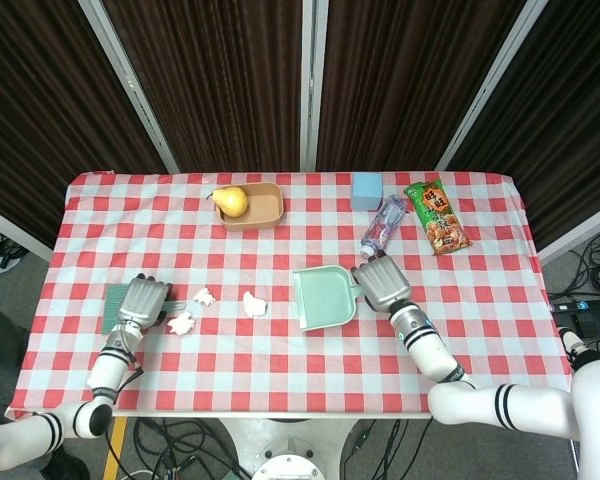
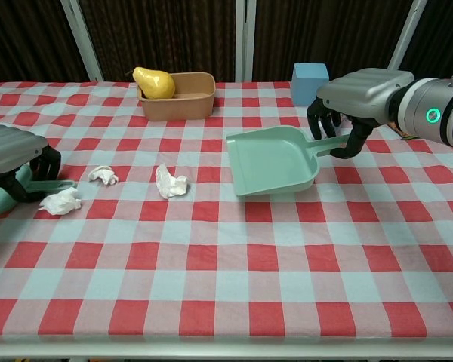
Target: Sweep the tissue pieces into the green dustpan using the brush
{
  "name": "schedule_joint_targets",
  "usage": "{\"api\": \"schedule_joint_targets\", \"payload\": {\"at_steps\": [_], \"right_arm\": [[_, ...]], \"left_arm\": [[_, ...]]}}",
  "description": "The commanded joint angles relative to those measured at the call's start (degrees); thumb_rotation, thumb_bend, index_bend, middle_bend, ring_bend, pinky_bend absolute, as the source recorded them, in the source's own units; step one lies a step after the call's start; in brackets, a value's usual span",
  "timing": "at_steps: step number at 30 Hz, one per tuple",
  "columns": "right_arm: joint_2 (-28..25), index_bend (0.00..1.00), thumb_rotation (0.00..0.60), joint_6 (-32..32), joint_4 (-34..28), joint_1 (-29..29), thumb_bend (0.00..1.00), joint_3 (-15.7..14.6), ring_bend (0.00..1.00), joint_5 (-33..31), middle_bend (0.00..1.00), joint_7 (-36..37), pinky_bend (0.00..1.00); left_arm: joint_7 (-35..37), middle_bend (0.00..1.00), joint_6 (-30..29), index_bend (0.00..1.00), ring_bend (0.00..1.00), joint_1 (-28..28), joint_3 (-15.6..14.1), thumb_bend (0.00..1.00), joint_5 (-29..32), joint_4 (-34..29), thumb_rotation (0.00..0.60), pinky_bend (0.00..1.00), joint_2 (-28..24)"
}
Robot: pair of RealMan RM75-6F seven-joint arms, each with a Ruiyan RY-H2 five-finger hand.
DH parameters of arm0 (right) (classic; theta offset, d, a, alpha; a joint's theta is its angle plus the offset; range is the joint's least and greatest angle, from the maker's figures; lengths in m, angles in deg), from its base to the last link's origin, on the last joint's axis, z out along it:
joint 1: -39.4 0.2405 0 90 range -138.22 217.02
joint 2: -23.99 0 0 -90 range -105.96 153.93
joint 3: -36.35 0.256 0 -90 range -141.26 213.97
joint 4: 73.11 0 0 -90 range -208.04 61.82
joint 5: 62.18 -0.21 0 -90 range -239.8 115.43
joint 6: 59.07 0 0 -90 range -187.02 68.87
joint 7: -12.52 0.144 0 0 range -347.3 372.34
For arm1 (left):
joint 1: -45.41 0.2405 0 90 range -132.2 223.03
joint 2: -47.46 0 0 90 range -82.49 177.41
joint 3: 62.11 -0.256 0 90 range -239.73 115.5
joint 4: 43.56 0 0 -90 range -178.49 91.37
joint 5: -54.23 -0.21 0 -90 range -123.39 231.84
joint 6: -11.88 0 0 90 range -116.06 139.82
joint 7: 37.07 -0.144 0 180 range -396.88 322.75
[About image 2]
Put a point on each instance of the yellow pear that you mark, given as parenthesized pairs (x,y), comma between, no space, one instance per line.
(155,84)

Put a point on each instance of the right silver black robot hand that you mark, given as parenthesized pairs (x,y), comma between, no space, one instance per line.
(362,94)

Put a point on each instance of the brown rectangular tray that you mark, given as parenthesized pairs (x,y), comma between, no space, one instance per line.
(181,107)

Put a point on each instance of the white paper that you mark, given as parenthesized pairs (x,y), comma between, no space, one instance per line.
(170,183)
(60,201)
(103,174)

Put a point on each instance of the white partition frame post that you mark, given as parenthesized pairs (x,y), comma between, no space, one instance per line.
(407,34)
(81,41)
(245,41)

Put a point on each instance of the green snack bag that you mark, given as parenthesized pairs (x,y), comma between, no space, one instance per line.
(407,136)

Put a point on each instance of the red white checkered tablecloth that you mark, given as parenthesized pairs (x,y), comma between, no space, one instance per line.
(211,264)

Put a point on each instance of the light blue cube box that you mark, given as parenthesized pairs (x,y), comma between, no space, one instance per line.
(306,84)

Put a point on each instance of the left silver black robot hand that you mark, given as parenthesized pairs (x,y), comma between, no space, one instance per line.
(11,149)

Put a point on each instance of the green plastic dustpan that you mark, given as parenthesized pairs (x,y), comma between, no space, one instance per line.
(268,162)

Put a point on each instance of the dark corrugated partition panel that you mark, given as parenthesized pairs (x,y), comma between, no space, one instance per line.
(166,34)
(324,30)
(445,37)
(22,37)

